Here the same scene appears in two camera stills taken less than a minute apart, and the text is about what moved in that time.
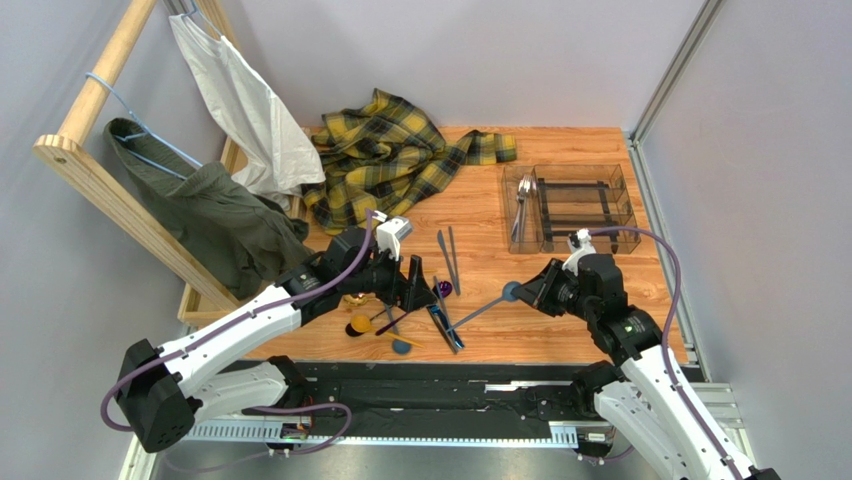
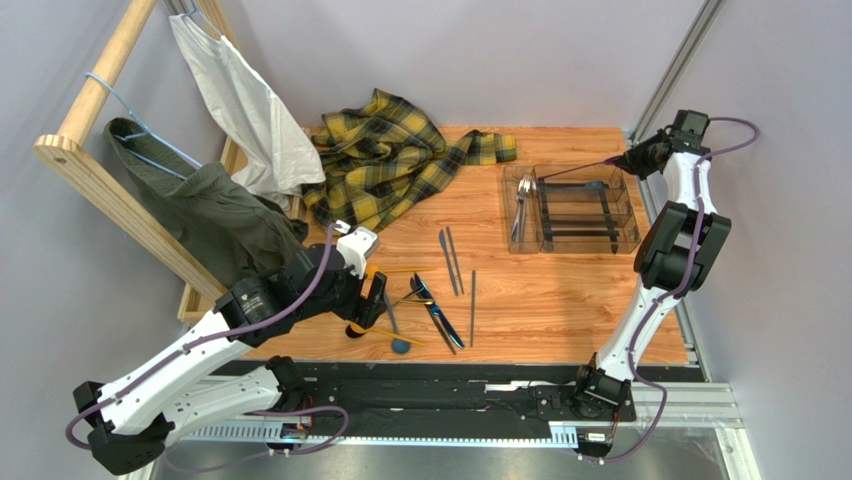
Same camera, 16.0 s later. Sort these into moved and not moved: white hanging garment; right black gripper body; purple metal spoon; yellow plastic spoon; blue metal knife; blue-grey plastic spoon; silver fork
Moved: right black gripper body; purple metal spoon
Not moved: yellow plastic spoon; blue-grey plastic spoon; blue metal knife; white hanging garment; silver fork
